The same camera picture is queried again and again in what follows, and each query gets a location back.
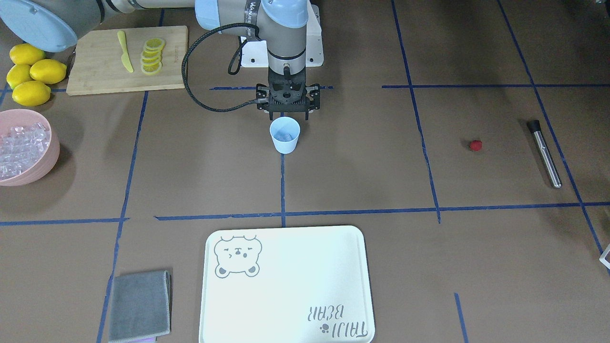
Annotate grey folded cloth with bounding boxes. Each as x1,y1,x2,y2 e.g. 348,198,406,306
108,270,172,343

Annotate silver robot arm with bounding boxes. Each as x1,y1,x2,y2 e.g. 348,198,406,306
1,0,321,119

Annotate yellow plastic knife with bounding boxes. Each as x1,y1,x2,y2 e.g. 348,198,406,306
116,30,134,72

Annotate light blue plastic cup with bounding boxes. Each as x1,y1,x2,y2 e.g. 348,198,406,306
269,116,301,154

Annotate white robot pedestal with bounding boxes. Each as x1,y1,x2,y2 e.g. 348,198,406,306
240,1,325,68

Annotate yellow lemon front middle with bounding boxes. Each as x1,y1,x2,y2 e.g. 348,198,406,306
29,59,67,84

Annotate yellow lemon back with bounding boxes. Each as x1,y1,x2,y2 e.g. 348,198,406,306
6,64,33,89

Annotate red strawberry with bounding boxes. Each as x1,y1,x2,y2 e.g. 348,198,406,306
468,140,482,151

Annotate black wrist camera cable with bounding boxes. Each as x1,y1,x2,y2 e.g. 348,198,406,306
181,23,262,113

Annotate white cup rack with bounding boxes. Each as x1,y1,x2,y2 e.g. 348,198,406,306
599,244,610,271

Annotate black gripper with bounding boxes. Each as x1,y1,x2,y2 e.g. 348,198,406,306
256,68,321,120

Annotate cream bear tray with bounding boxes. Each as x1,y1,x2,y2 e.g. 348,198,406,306
198,225,376,343

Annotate yellow lemon slices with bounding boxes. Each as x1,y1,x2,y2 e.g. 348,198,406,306
140,37,166,76

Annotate wooden cutting board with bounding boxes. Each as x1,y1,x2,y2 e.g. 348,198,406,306
66,26,189,96

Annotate pink bowl of ice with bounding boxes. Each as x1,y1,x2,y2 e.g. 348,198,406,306
1,109,60,186

